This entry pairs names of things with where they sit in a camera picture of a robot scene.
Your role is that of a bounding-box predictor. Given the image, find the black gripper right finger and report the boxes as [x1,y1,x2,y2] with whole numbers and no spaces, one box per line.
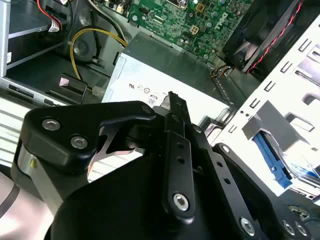
[186,122,314,240]

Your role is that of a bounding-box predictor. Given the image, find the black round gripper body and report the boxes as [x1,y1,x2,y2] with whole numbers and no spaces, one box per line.
[49,149,249,240]

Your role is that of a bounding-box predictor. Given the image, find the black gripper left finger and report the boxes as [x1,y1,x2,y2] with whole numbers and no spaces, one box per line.
[11,91,198,222]

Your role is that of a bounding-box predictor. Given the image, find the hard disk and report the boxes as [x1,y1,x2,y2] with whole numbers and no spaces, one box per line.
[252,129,320,196]

